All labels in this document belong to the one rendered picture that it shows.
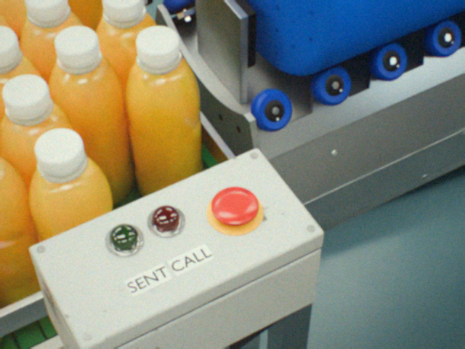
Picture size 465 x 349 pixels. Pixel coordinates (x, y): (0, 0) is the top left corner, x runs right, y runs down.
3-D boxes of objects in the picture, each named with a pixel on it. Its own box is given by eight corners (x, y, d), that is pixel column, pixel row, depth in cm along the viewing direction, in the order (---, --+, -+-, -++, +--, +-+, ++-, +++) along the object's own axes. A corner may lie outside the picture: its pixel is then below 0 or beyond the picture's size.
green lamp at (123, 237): (144, 245, 68) (142, 235, 67) (117, 257, 67) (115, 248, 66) (131, 225, 69) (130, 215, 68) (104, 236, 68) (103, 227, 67)
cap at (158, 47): (168, 73, 81) (167, 59, 80) (129, 62, 82) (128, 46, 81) (187, 46, 83) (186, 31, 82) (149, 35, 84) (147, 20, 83)
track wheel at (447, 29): (445, 9, 101) (434, 9, 103) (423, 41, 100) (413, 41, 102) (471, 33, 102) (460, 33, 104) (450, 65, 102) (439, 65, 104)
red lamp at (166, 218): (185, 226, 69) (184, 217, 68) (160, 238, 68) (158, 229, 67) (172, 206, 70) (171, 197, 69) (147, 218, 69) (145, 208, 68)
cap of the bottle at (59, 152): (32, 175, 73) (28, 161, 72) (43, 139, 76) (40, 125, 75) (80, 179, 73) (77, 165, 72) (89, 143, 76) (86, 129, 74)
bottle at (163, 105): (186, 219, 94) (177, 89, 79) (125, 198, 96) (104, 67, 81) (213, 170, 98) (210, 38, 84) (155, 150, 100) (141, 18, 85)
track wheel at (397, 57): (390, 31, 98) (380, 32, 100) (368, 65, 98) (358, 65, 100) (418, 56, 100) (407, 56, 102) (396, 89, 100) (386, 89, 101)
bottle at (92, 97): (135, 156, 100) (118, 24, 85) (136, 208, 95) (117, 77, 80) (70, 161, 99) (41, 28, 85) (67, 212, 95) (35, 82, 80)
